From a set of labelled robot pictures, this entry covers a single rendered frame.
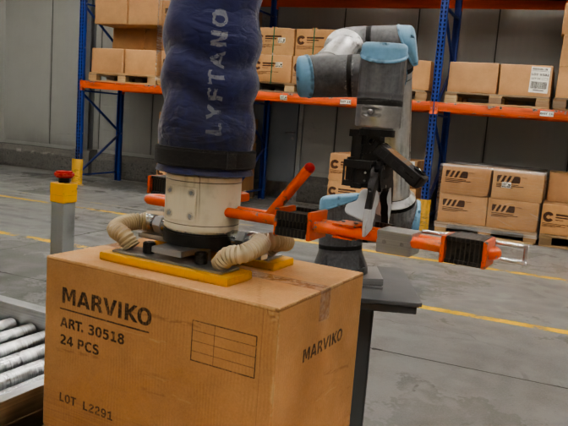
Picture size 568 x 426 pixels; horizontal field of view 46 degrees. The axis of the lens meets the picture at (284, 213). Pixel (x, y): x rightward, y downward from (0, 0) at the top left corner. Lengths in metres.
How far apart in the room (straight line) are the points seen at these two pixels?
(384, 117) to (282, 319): 0.43
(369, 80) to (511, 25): 8.66
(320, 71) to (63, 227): 1.33
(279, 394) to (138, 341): 0.33
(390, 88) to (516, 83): 7.26
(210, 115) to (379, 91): 0.36
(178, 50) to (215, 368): 0.65
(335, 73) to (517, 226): 7.17
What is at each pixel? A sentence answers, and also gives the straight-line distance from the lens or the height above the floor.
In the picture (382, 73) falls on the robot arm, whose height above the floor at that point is 1.38.
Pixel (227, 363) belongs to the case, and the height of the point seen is 0.81.
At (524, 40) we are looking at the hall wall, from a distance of 9.90.
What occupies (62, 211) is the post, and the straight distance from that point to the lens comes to 2.48.
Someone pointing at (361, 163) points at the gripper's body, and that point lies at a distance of 1.32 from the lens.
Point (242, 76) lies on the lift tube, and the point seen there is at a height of 1.36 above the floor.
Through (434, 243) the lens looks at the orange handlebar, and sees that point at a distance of 1.28.
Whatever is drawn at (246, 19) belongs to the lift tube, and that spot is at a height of 1.48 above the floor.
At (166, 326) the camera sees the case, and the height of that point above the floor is 0.85.
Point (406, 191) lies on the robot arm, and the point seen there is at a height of 1.08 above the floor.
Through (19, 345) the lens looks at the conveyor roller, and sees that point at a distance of 2.24.
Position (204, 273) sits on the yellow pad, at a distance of 1.38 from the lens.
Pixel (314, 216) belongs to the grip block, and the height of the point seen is 1.09.
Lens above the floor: 1.29
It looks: 8 degrees down
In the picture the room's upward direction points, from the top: 4 degrees clockwise
